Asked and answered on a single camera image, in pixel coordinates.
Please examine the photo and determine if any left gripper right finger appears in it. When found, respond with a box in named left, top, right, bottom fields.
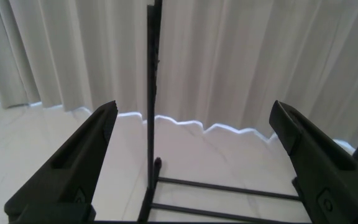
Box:
left=268, top=100, right=358, bottom=223

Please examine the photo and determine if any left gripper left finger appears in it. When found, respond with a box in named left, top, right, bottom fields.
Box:
left=4, top=100, right=119, bottom=223

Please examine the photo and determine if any black clothes rack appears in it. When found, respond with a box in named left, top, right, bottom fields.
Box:
left=137, top=0, right=358, bottom=223

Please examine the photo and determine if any white curtain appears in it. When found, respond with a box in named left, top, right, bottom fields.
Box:
left=0, top=0, right=358, bottom=149

